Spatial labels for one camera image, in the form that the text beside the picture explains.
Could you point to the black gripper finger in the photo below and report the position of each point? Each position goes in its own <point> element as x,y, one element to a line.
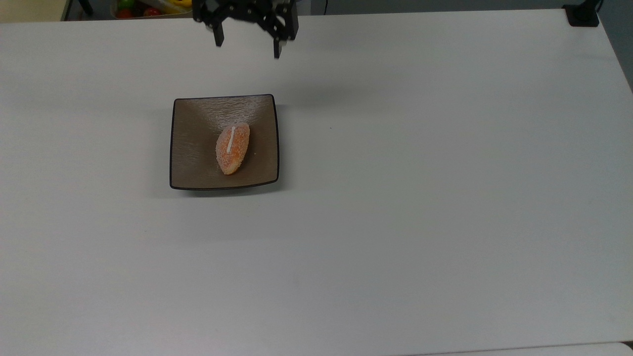
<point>284,24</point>
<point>210,17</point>

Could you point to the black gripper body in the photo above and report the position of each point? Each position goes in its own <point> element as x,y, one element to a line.
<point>247,10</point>

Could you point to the sugared orange bread roll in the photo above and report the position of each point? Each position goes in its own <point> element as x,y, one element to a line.
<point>232,148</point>

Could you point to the square brown ceramic plate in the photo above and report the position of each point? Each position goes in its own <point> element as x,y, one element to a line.
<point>198,148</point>

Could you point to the basket of toy fruit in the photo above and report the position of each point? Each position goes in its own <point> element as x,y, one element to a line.
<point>148,8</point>

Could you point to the black stand leg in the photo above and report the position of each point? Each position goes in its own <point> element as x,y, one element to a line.
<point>86,6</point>

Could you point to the light wooden board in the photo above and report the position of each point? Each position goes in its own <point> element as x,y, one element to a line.
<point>32,10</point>

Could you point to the black table clamp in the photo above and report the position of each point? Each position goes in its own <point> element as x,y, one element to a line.
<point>582,14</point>

